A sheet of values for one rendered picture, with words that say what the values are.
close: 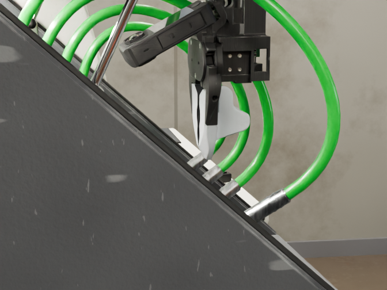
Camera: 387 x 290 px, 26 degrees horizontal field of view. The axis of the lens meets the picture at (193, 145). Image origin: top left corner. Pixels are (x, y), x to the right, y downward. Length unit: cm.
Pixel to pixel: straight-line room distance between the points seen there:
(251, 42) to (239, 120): 9
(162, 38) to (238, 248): 36
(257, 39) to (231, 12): 4
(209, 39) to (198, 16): 3
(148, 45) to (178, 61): 272
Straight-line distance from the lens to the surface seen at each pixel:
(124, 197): 64
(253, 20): 99
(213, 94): 96
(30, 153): 62
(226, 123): 99
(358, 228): 404
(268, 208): 91
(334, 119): 89
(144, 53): 96
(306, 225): 397
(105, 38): 120
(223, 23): 98
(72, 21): 131
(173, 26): 96
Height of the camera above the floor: 142
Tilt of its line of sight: 13 degrees down
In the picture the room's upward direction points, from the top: straight up
